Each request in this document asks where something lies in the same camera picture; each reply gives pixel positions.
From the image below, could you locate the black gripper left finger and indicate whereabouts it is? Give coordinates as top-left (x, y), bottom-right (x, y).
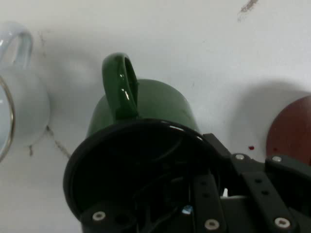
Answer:
top-left (79, 174), bottom-right (227, 233)

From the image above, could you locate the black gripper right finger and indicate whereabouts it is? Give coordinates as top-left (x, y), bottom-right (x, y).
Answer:
top-left (202, 133), bottom-right (311, 233)

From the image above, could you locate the green enamel mug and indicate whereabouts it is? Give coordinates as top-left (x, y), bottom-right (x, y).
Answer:
top-left (62, 52), bottom-right (228, 233)

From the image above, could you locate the brown wooden mug tree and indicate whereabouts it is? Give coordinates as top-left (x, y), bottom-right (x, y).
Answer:
top-left (265, 95), bottom-right (311, 166)

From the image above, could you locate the white enamel mug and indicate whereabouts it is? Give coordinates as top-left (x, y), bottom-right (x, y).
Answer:
top-left (0, 21), bottom-right (51, 164)

